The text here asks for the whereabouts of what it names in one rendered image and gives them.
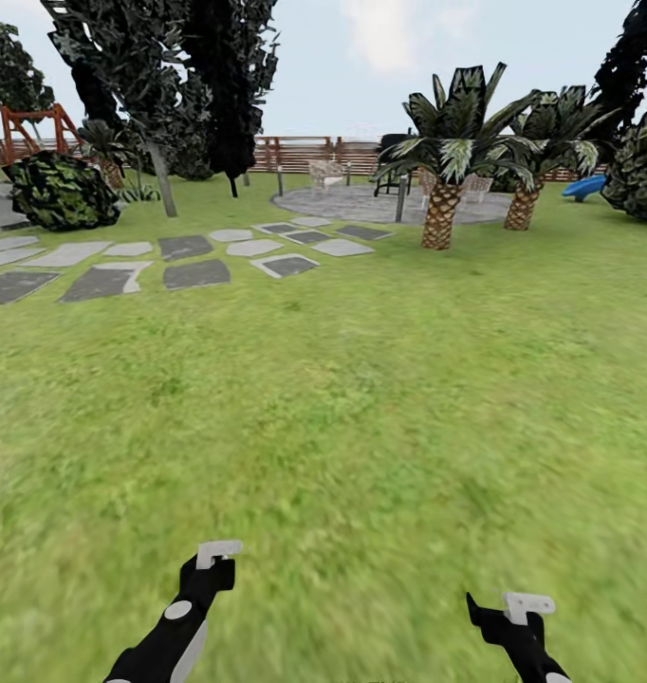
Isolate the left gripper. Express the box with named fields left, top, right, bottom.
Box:
left=180, top=557, right=235, bottom=599

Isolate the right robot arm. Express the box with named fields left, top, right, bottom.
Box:
left=467, top=592, right=572, bottom=683

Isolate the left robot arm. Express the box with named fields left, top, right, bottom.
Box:
left=105, top=540, right=244, bottom=683

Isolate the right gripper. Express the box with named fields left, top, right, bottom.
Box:
left=467, top=594, right=545, bottom=661

